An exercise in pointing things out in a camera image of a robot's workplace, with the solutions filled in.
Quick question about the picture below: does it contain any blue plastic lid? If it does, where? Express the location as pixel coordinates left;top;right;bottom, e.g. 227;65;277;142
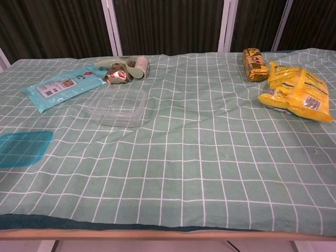
0;130;54;169

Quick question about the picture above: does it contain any clear plastic container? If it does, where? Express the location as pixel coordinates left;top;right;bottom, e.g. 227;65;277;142
87;88;146;128

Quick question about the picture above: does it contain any green checked tablecloth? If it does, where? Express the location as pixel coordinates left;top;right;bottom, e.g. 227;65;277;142
0;48;336;236

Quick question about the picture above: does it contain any pale green lint roller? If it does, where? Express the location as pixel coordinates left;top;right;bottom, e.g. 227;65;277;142
93;56;150;81

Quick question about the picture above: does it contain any shiny brown snack packet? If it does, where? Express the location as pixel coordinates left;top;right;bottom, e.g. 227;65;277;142
104;62;131;86

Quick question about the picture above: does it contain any golden biscuit pack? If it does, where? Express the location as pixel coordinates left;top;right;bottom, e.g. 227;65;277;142
241;47;270;82

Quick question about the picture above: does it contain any light blue wet wipes pack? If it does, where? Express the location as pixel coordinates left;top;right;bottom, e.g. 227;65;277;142
21;64;107;114

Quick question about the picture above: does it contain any yellow snack bag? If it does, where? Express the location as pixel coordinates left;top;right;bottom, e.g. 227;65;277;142
257;60;335;123

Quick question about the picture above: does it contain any white partition frame post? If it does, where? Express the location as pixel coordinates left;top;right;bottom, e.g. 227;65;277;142
217;0;238;53
0;47;13;73
271;0;293;52
101;0;123;57

